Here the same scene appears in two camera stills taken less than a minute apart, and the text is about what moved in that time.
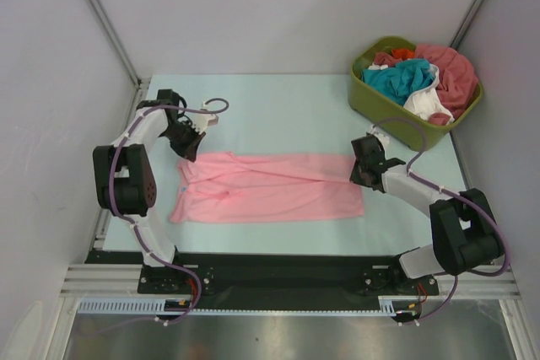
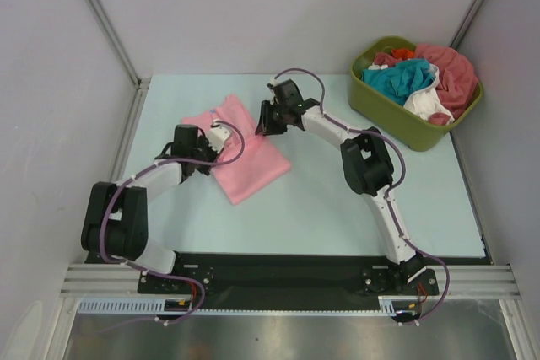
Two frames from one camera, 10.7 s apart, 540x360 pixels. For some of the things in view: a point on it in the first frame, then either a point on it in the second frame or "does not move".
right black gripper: [355, 177] → [267, 126]
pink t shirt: [242, 186] → [248, 160]
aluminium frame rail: [89, 280] does not move
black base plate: [274, 282] does not move
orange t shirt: [402, 53] does not move
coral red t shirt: [456, 79] does not move
